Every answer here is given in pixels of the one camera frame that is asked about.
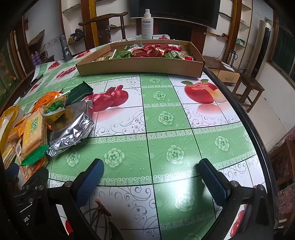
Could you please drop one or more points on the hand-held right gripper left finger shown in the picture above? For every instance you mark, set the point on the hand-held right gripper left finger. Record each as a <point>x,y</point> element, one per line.
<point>89,183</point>

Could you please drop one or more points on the cardboard tray box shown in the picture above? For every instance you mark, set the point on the cardboard tray box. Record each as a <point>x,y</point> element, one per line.
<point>143,68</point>

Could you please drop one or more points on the black television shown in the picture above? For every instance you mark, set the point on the black television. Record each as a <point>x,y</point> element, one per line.
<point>175,11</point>

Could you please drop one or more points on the silver foil packet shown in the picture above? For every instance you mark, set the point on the silver foil packet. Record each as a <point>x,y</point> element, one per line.
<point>69,129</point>

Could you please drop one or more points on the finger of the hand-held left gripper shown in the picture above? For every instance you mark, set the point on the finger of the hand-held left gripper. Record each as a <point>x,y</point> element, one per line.
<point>11,173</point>
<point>38,182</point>

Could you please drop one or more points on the yellow cracker packet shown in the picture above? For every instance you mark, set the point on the yellow cracker packet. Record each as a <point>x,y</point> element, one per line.
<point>30,172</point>
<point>33,136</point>

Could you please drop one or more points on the standing air conditioner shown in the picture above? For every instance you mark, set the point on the standing air conditioner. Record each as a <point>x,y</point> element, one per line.
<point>261,46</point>

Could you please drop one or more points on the black remote control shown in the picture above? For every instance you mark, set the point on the black remote control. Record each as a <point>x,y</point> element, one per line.
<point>36,79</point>

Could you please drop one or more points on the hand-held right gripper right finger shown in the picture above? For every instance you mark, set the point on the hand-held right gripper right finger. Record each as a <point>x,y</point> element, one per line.
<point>213,184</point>

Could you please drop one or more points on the cream barcode snack packet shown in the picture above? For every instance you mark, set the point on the cream barcode snack packet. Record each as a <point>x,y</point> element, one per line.
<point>10,153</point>

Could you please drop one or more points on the large yellow plastic bag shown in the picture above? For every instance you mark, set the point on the large yellow plastic bag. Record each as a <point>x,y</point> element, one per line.
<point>9,113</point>

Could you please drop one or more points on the green yellow snack packet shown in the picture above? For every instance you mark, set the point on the green yellow snack packet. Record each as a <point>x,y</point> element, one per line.
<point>54,113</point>

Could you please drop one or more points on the white spray bottle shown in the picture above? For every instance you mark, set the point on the white spray bottle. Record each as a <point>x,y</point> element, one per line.
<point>147,26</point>

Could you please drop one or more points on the dark wooden chair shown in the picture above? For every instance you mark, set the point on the dark wooden chair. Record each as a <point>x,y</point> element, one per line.
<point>103,30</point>

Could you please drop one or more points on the pile of red green packets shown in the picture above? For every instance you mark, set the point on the pile of red green packets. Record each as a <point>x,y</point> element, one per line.
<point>152,52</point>

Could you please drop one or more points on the window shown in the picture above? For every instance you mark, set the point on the window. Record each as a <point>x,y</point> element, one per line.
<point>284,50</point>

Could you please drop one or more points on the wooden stool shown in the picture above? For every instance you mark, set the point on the wooden stool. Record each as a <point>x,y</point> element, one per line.
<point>250,86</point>

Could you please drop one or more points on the grey flashlight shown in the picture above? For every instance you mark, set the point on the grey flashlight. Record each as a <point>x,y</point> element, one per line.
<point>64,49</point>

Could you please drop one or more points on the purple bottle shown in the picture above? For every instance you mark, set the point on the purple bottle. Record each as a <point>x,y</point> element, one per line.
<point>37,58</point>
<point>33,59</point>

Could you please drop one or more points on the floral wall panel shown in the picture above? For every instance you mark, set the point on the floral wall panel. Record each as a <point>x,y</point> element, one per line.
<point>8,73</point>

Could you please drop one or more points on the dark green snack packet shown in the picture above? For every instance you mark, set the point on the dark green snack packet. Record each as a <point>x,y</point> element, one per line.
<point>78,93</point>

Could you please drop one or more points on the wooden drawer cabinet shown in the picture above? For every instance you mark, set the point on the wooden drawer cabinet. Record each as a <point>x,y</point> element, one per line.
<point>227,73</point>

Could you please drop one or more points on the fruit print tablecloth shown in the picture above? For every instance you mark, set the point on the fruit print tablecloth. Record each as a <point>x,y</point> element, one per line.
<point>166,115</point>

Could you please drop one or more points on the floral patterned seat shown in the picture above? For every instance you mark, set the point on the floral patterned seat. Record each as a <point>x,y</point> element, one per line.
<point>284,166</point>

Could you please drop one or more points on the steel electric kettle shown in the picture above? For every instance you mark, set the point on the steel electric kettle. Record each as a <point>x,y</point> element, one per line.
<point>232,58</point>

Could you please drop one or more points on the green zigzag edge packet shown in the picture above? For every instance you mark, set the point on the green zigzag edge packet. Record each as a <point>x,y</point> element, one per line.
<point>34,155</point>

